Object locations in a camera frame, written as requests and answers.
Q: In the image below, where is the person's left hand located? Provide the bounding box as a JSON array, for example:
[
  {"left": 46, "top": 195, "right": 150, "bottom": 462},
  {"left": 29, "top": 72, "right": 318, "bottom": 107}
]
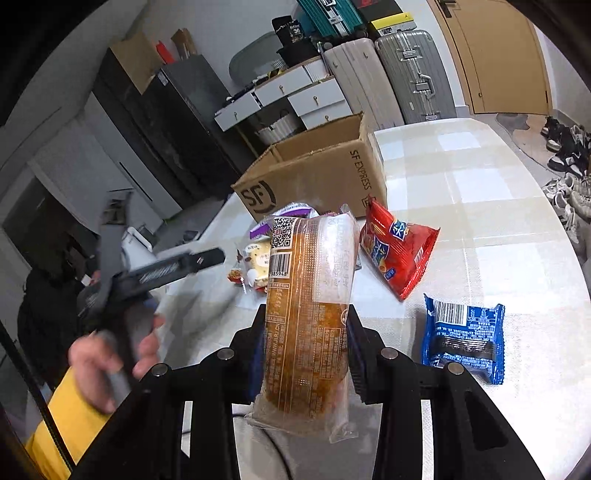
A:
[{"left": 68, "top": 315, "right": 166, "bottom": 414}]

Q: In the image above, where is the cream cracker packet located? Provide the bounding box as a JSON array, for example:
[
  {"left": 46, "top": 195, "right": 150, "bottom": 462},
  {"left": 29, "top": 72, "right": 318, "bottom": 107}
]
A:
[{"left": 242, "top": 235, "right": 274, "bottom": 294}]

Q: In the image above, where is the grey brown door mat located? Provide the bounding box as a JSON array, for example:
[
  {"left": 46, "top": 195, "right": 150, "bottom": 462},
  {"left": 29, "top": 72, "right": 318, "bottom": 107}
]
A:
[{"left": 496, "top": 112, "right": 555, "bottom": 172}]

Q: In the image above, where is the dark cloth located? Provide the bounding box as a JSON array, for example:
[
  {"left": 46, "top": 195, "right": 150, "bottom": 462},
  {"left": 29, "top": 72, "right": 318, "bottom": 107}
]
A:
[{"left": 17, "top": 231, "right": 100, "bottom": 384}]

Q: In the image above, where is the clear brown bread packet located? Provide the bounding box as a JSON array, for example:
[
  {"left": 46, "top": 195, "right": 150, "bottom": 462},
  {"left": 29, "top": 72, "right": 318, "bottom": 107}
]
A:
[{"left": 245, "top": 205, "right": 361, "bottom": 445}]

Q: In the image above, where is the teal suitcase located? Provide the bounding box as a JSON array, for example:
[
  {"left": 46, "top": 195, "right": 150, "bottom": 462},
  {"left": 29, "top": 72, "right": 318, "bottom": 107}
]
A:
[{"left": 295, "top": 0, "right": 366, "bottom": 40}]

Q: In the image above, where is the flattened brown cardboard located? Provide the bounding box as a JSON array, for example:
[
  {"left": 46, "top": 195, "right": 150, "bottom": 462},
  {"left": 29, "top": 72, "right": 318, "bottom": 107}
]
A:
[{"left": 111, "top": 31, "right": 163, "bottom": 93}]

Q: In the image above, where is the silver suitcase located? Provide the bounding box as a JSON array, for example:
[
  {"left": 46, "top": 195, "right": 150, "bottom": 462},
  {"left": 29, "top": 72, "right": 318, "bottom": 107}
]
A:
[{"left": 375, "top": 30, "right": 458, "bottom": 124}]

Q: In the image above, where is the red snack bag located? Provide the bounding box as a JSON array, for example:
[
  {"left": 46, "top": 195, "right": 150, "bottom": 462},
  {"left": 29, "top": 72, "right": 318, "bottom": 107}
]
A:
[{"left": 359, "top": 196, "right": 441, "bottom": 301}]

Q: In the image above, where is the wooden door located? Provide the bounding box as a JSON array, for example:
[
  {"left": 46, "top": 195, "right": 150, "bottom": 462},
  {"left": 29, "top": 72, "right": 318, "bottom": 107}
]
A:
[{"left": 427, "top": 0, "right": 553, "bottom": 116}]

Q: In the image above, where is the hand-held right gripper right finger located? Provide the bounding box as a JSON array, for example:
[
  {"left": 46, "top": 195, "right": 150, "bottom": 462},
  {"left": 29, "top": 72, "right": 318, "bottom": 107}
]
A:
[{"left": 346, "top": 305, "right": 546, "bottom": 480}]

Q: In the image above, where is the black cabinet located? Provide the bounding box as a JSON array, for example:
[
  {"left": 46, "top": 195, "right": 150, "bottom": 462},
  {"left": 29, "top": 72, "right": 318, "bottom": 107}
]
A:
[{"left": 91, "top": 48, "right": 185, "bottom": 217}]

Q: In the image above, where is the black yellow box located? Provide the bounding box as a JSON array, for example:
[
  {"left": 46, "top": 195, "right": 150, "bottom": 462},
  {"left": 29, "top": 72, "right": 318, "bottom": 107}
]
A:
[{"left": 360, "top": 0, "right": 419, "bottom": 40}]

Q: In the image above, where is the dark grey refrigerator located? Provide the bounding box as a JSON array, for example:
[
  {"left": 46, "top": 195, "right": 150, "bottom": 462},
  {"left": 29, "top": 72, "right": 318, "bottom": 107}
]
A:
[{"left": 154, "top": 54, "right": 246, "bottom": 204}]

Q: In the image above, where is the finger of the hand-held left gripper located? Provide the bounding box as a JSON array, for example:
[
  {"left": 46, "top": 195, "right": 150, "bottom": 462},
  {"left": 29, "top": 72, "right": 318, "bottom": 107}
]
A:
[
  {"left": 98, "top": 191, "right": 133, "bottom": 282},
  {"left": 182, "top": 248, "right": 226, "bottom": 276}
]

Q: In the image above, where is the blue snack packet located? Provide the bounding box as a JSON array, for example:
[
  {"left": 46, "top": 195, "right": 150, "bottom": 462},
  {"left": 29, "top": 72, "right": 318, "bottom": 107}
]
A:
[{"left": 422, "top": 294, "right": 505, "bottom": 385}]

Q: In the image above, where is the purple snack packet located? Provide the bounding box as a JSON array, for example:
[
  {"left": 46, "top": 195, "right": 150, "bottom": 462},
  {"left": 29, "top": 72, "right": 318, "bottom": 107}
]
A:
[{"left": 249, "top": 202, "right": 319, "bottom": 241}]

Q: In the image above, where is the beige suitcase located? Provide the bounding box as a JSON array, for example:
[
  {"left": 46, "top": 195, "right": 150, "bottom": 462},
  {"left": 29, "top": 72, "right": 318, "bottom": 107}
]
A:
[{"left": 323, "top": 38, "right": 405, "bottom": 133}]

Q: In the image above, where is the person's left forearm yellow sleeve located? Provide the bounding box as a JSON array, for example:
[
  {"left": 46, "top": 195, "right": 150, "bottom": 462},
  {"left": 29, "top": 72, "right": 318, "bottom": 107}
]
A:
[{"left": 25, "top": 367, "right": 112, "bottom": 480}]

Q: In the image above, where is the white drawer cabinet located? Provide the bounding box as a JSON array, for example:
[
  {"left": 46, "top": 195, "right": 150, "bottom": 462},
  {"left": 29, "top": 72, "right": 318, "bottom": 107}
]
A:
[{"left": 215, "top": 58, "right": 354, "bottom": 134}]

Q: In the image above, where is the striped woven basket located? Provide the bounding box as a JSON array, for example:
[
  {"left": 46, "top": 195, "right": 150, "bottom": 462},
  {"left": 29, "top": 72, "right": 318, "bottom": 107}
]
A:
[{"left": 254, "top": 113, "right": 302, "bottom": 146}]

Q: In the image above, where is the checked tablecloth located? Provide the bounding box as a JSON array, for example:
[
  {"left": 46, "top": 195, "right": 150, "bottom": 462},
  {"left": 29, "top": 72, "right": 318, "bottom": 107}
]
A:
[{"left": 157, "top": 117, "right": 591, "bottom": 480}]

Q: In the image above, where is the black cable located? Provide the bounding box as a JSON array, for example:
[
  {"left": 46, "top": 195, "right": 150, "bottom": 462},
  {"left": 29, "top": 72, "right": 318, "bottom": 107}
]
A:
[{"left": 0, "top": 318, "right": 75, "bottom": 472}]

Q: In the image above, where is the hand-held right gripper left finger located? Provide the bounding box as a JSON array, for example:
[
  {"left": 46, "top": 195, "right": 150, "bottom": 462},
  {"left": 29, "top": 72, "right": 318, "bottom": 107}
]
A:
[{"left": 69, "top": 305, "right": 269, "bottom": 480}]

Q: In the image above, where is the pile of shoes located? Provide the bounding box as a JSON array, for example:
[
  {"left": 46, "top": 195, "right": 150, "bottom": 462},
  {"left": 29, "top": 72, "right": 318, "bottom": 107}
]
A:
[{"left": 539, "top": 115, "right": 591, "bottom": 261}]

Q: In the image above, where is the brown cardboard box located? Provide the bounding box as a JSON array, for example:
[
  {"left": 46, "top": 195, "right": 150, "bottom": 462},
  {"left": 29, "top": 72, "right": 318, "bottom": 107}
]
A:
[{"left": 231, "top": 112, "right": 389, "bottom": 223}]

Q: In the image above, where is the grey oval mirror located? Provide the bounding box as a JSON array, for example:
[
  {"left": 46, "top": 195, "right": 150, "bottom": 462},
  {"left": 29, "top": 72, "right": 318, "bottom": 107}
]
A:
[{"left": 229, "top": 32, "right": 284, "bottom": 88}]

